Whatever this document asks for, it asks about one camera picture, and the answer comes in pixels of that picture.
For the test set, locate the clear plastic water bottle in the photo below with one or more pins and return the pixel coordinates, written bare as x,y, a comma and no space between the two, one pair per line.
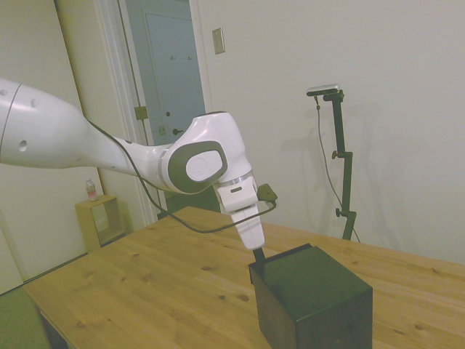
91,191

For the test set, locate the grey exterior camera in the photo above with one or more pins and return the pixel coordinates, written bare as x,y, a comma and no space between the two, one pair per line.
323,89

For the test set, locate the beige wall switch plate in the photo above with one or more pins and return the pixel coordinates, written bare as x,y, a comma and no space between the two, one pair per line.
218,41

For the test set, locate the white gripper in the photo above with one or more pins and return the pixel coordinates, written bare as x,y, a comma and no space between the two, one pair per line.
241,203

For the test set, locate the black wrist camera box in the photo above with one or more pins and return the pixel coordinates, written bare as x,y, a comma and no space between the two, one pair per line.
267,192

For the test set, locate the brass door latch plate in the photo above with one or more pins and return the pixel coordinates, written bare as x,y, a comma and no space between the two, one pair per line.
161,130

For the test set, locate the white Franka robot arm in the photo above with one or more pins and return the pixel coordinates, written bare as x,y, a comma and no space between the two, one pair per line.
54,134

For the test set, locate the wooden cube shelf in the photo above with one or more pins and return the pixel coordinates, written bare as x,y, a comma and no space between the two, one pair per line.
85,225

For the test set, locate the light blue door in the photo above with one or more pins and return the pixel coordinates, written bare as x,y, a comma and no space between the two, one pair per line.
174,83

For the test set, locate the black camera stand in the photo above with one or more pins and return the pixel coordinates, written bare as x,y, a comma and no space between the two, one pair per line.
343,152

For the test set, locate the brass door hinge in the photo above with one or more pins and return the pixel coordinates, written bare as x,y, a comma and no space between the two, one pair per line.
141,113

